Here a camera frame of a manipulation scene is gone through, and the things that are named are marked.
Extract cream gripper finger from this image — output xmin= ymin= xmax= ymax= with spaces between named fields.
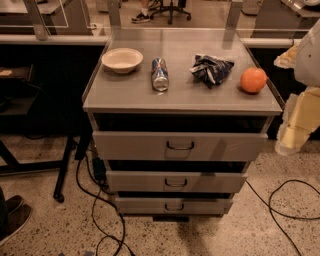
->
xmin=274 ymin=44 xmax=298 ymax=69
xmin=275 ymin=87 xmax=320 ymax=156

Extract grey top drawer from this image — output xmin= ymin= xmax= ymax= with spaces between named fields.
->
xmin=93 ymin=131 xmax=267 ymax=162

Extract grey drawer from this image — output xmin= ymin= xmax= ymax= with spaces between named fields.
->
xmin=115 ymin=197 xmax=233 ymax=215
xmin=107 ymin=171 xmax=247 ymax=193
xmin=93 ymin=131 xmax=267 ymax=162

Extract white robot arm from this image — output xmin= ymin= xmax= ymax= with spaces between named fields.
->
xmin=275 ymin=21 xmax=320 ymax=156

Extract grey metal drawer cabinet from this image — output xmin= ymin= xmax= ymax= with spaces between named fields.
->
xmin=83 ymin=29 xmax=282 ymax=207

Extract grey middle drawer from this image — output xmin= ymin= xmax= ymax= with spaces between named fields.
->
xmin=107 ymin=171 xmax=247 ymax=193

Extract grey bottom drawer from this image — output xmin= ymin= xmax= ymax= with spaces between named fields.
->
xmin=115 ymin=197 xmax=233 ymax=215

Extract orange fruit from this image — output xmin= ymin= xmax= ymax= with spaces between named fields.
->
xmin=240 ymin=67 xmax=267 ymax=93

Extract crumpled blue chip bag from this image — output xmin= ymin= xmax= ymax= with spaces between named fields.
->
xmin=190 ymin=54 xmax=234 ymax=89

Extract silver blue soda can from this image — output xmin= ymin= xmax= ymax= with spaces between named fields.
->
xmin=151 ymin=57 xmax=169 ymax=92

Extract black office chair base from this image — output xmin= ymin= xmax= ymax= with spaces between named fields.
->
xmin=150 ymin=0 xmax=192 ymax=25

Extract black sneaker in background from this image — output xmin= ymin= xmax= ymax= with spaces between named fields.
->
xmin=131 ymin=13 xmax=150 ymax=24

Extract white paper bowl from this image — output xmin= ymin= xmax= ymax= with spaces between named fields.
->
xmin=101 ymin=48 xmax=143 ymax=74

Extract black power adapter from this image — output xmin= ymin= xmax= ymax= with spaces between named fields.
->
xmin=92 ymin=157 xmax=106 ymax=181

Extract dark shoes at left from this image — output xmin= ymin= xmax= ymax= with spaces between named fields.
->
xmin=0 ymin=195 xmax=32 ymax=245

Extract black cable on right floor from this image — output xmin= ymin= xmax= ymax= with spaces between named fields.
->
xmin=245 ymin=179 xmax=320 ymax=256

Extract black cable on floor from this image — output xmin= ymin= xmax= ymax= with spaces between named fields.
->
xmin=75 ymin=146 xmax=136 ymax=256
xmin=245 ymin=179 xmax=320 ymax=256

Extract black cable on left floor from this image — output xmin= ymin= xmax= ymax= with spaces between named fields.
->
xmin=75 ymin=146 xmax=136 ymax=256

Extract black table frame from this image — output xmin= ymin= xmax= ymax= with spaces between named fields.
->
xmin=0 ymin=136 xmax=90 ymax=203

